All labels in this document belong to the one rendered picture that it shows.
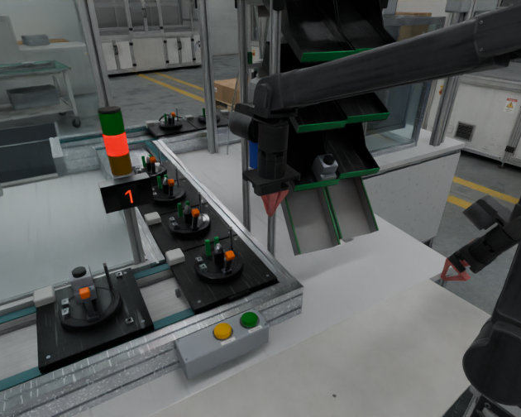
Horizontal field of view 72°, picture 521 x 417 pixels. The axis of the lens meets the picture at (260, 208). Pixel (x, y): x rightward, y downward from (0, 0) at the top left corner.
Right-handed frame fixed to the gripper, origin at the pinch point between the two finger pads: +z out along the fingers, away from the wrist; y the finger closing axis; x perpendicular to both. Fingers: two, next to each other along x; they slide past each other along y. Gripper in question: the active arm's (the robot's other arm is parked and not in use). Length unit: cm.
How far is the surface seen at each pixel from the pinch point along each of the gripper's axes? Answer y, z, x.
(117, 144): 24.3, -9.1, -29.1
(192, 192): -4, 29, -66
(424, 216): -160, 85, -66
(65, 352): 45, 27, -8
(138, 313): 28.9, 27.4, -11.9
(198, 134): -34, 32, -136
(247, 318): 6.5, 26.6, 2.6
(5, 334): 59, 34, -26
